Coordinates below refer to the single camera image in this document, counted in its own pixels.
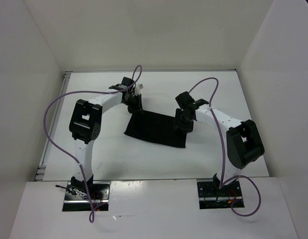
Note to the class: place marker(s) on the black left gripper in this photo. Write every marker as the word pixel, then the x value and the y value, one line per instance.
pixel 138 107

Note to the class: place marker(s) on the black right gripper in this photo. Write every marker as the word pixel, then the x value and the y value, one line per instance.
pixel 177 123

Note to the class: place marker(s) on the black skirt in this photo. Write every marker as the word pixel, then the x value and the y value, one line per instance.
pixel 155 128

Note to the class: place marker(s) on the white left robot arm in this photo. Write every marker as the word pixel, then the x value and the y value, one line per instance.
pixel 85 125

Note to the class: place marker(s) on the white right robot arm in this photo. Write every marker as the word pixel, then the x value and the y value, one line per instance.
pixel 241 143

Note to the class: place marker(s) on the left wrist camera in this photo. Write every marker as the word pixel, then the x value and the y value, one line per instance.
pixel 137 89

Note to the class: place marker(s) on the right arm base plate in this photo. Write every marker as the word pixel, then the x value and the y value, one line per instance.
pixel 211 197

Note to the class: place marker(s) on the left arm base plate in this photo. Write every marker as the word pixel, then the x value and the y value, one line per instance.
pixel 75 201

